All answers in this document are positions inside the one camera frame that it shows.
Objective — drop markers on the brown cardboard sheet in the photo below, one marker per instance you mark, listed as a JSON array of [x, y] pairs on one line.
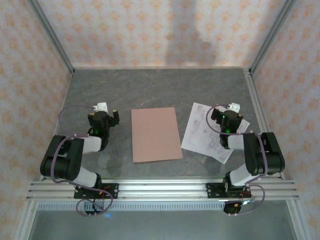
[[156, 135]]

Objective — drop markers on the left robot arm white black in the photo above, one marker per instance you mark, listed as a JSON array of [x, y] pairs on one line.
[[65, 160]]

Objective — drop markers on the black connector block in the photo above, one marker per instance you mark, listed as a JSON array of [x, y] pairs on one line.
[[95, 212], [231, 207]]

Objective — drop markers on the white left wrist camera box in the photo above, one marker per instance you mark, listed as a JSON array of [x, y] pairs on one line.
[[101, 107]]

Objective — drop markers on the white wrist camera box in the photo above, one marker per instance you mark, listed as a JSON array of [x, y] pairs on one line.
[[101, 107], [233, 107]]

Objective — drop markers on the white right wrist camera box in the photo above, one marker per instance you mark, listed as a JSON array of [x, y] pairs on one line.
[[233, 107]]

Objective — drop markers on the aluminium side rail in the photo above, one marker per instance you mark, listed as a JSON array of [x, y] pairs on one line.
[[253, 95]]

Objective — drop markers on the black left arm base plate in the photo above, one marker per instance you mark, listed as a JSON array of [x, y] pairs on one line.
[[112, 191]]

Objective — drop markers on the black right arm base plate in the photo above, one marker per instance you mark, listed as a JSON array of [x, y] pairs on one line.
[[212, 191]]

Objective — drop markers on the aluminium mounting rail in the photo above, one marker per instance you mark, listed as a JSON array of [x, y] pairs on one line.
[[162, 190]]

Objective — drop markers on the aluminium frame post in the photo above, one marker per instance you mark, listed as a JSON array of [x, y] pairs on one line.
[[270, 37], [25, 222], [53, 37], [298, 222]]

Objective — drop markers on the aluminium lower frame post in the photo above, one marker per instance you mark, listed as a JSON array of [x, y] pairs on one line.
[[298, 222], [25, 222]]

